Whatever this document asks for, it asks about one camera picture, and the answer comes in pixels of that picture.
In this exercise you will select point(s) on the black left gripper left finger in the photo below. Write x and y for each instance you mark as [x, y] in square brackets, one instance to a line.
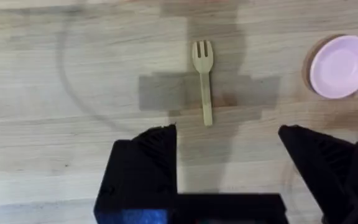
[145, 168]

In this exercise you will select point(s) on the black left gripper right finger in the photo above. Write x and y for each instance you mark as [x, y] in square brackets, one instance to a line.
[331, 168]

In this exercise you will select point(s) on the pink plate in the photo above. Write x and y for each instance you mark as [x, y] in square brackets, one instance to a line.
[340, 67]

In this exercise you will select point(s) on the wooden fork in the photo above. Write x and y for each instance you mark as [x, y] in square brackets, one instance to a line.
[204, 77]

